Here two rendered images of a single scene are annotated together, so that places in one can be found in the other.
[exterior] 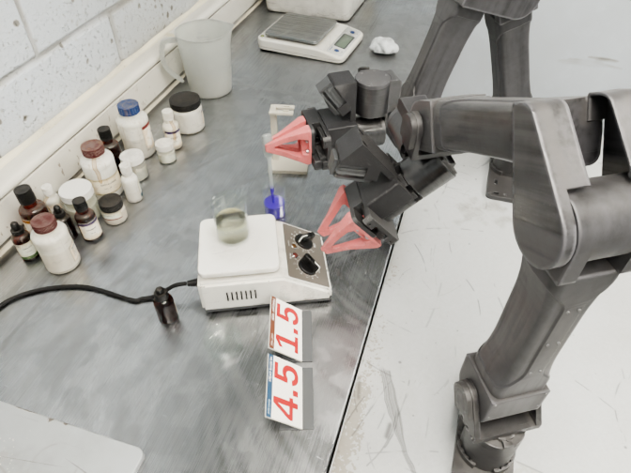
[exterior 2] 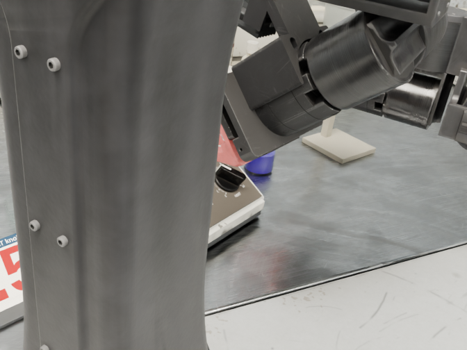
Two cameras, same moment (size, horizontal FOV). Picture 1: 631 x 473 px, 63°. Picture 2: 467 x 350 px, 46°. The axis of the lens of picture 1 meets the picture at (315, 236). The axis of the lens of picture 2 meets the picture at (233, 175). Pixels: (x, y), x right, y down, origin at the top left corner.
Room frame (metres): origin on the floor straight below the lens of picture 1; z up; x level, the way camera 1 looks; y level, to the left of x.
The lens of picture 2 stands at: (0.21, -0.33, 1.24)
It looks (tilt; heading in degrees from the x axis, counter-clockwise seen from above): 29 degrees down; 41
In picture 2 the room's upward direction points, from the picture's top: 8 degrees clockwise
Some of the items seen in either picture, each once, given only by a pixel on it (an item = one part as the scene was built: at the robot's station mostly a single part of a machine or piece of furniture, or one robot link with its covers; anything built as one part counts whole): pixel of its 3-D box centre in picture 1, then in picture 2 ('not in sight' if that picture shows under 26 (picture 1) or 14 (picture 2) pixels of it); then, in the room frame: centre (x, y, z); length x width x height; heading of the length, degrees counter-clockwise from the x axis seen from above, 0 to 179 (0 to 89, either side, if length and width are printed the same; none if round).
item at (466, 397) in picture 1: (498, 403); not in sight; (0.29, -0.21, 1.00); 0.09 x 0.06 x 0.06; 103
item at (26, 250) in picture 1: (22, 239); not in sight; (0.61, 0.49, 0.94); 0.03 x 0.03 x 0.08
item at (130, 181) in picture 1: (130, 181); not in sight; (0.76, 0.35, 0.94); 0.03 x 0.03 x 0.08
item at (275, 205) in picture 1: (274, 201); (261, 148); (0.72, 0.08, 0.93); 0.04 x 0.04 x 0.06
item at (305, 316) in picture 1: (290, 328); not in sight; (0.45, 0.04, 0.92); 0.09 x 0.06 x 0.04; 1
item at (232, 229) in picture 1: (232, 217); not in sight; (0.57, 0.12, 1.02); 0.06 x 0.05 x 0.08; 136
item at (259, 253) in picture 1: (238, 244); not in sight; (0.56, 0.12, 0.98); 0.12 x 0.12 x 0.01; 7
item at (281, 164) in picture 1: (288, 136); (347, 108); (0.88, 0.05, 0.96); 0.08 x 0.08 x 0.13; 85
